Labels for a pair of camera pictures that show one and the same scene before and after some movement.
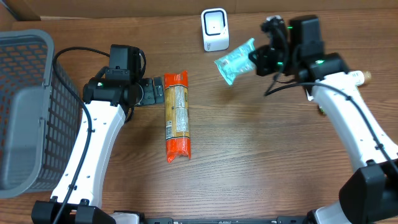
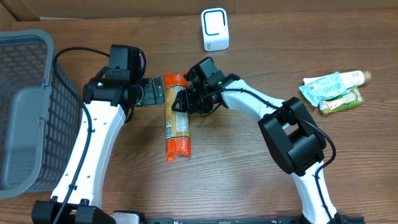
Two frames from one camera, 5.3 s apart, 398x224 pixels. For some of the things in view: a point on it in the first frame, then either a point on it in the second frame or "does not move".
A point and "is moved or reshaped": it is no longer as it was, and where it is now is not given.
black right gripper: (263, 65) to (191, 104)
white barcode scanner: (214, 22) does not move
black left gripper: (148, 91) does not move
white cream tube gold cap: (342, 80) does not move
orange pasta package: (177, 116) does not move
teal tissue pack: (236, 62) is moved or reshaped
